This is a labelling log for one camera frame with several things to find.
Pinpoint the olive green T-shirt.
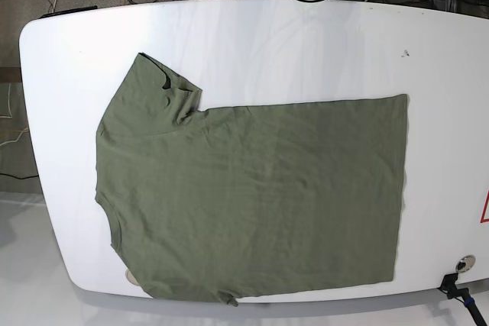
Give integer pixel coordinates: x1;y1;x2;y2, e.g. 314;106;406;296
95;53;408;305

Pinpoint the black flat strip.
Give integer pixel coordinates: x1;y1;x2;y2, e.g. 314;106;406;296
39;5;98;19

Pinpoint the red triangle warning sticker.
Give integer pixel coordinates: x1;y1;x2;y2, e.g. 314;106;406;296
480;192;489;223

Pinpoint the silver table grommet left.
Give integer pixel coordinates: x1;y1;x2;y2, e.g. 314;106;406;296
125;269;139;286

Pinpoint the silver table grommet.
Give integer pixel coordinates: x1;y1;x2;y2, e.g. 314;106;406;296
125;269;139;286
455;255;476;273

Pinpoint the silver table grommet right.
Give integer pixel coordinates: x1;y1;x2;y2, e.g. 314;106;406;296
455;255;476;273

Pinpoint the black clamp with pole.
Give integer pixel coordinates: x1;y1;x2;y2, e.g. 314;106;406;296
438;273;487;326

